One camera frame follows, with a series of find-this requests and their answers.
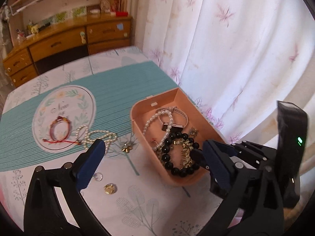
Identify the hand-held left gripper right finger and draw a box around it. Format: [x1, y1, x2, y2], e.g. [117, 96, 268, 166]
[197, 140, 284, 236]

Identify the peach plastic box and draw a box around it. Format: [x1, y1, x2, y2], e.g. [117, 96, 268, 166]
[130, 88, 228, 187]

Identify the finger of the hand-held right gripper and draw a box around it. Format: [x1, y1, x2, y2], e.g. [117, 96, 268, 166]
[189, 149, 209, 171]
[226, 140, 279, 169]

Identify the long pearl necklace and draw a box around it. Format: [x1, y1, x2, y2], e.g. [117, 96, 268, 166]
[75, 125, 118, 153]

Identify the white leaf print curtain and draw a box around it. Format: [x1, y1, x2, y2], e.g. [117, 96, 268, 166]
[122, 0, 315, 154]

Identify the wooden dresser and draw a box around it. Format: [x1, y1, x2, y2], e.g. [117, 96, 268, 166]
[2, 15, 133, 88]

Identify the round gold pendant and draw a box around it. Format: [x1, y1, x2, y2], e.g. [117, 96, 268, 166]
[103, 183, 116, 195]

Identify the pink smart band watch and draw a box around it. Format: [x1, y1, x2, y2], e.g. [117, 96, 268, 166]
[155, 106, 189, 131]

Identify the gold leaf hair comb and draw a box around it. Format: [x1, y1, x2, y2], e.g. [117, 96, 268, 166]
[157, 137, 197, 170]

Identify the black bead bracelet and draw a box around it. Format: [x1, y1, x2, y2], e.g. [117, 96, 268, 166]
[161, 132, 200, 178]

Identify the white pearl bracelet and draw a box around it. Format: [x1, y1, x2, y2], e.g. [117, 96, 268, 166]
[142, 110, 174, 151]

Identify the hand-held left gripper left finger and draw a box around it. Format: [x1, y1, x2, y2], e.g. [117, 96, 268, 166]
[23, 139, 107, 236]

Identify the red string bracelet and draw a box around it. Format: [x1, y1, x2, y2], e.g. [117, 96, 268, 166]
[42, 116, 82, 144]

